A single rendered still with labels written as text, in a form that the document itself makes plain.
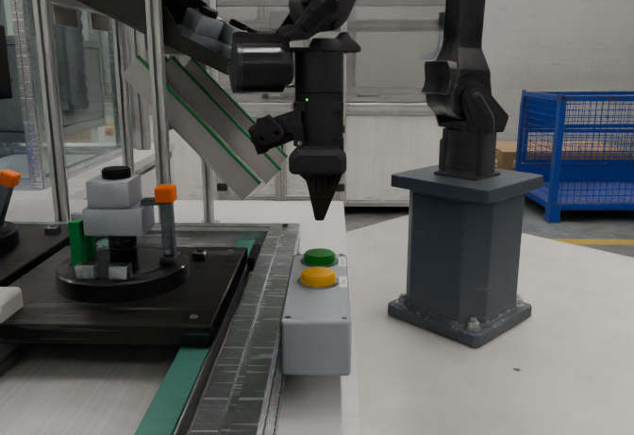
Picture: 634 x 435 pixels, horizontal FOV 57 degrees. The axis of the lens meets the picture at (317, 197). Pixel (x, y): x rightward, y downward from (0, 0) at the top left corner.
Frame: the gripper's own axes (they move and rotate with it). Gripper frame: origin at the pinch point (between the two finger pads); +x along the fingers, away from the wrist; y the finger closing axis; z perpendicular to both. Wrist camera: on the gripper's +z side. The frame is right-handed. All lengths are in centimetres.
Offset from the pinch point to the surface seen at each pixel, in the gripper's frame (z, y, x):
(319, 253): 0.0, 0.3, 7.7
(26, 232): 41.7, -8.7, 7.8
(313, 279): 0.5, 9.0, 7.9
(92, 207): 23.6, 11.2, -0.9
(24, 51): 79, -87, -19
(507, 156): -165, -475, 69
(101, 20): 43, -47, -24
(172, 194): 15.4, 10.0, -1.9
